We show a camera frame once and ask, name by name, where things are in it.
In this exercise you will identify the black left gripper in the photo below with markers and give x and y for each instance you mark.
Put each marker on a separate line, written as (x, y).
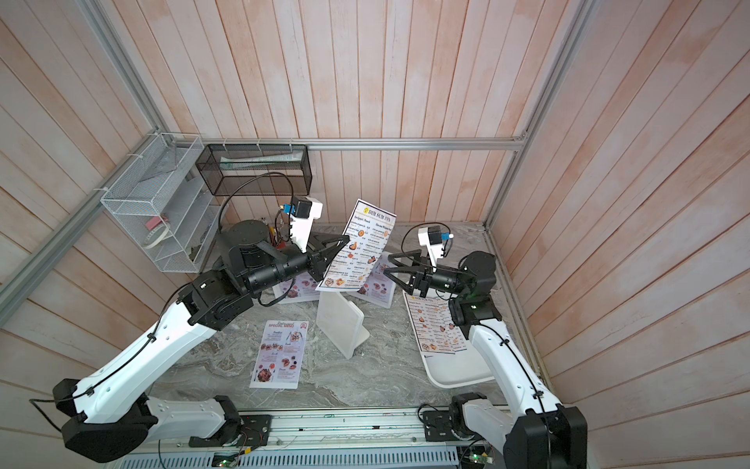
(316, 257)

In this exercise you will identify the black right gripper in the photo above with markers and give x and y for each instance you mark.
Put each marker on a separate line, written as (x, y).
(422, 281)

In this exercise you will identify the dim sum menu sheet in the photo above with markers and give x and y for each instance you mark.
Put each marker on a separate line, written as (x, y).
(369, 229)

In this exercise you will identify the white menu holder front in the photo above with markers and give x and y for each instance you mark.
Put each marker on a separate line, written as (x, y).
(341, 321)

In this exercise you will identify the white menu holder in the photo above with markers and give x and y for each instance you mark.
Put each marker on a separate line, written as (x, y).
(341, 321)
(378, 288)
(302, 289)

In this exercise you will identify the red special menu sheet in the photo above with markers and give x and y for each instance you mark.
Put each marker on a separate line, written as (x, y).
(280, 357)

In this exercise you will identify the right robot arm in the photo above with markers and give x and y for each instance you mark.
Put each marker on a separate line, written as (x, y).
(537, 431)

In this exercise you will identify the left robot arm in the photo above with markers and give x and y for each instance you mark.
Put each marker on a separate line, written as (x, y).
(109, 412)

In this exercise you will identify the white menu holder back right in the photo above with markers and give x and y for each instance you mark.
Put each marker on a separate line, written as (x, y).
(378, 288)

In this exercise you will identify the white menu holder back left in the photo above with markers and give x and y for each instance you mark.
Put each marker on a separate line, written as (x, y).
(302, 289)

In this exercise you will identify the dim sum menu in tray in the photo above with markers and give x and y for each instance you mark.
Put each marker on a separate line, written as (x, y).
(433, 326)

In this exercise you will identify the white plastic tray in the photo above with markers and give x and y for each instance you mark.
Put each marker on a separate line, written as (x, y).
(453, 371)

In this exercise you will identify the black mesh basket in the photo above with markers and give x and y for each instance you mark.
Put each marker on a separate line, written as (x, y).
(255, 170)

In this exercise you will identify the white tape roll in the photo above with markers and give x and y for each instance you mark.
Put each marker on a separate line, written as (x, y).
(156, 236)

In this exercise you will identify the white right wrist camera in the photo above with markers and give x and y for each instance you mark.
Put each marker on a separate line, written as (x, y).
(437, 239)

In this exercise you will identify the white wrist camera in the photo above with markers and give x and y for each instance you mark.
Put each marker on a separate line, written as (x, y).
(302, 212)
(437, 239)

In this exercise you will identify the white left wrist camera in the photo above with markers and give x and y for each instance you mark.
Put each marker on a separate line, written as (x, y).
(302, 212)

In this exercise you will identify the white wire shelf rack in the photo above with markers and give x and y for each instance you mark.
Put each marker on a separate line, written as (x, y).
(160, 184)

